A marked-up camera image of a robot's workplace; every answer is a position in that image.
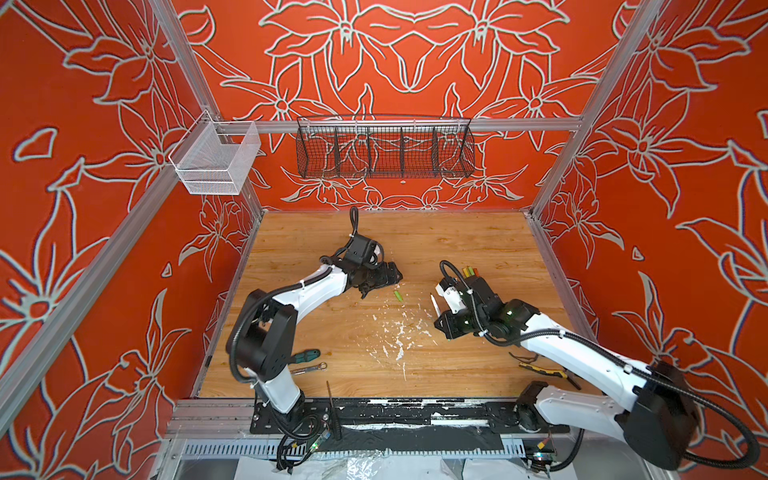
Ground black wire basket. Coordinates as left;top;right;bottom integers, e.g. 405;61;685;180
295;114;476;180

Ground yellow black pliers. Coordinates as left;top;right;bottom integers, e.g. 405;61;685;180
508;352;582;391

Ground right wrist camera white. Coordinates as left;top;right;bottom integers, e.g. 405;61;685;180
435;279;466;314

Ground green handle screwdriver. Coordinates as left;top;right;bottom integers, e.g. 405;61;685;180
288;349;321;365

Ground metal wrench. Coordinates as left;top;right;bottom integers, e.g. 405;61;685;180
290;362;328;375

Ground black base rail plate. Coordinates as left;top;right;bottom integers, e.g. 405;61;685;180
250;397;571;439

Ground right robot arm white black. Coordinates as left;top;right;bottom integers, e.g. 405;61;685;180
434;260;761;471

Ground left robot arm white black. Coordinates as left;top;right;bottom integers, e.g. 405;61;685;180
226;207;403;442

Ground white mesh basket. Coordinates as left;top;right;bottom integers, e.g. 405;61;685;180
169;112;261;195

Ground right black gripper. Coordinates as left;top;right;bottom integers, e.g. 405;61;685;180
428;308;489;340

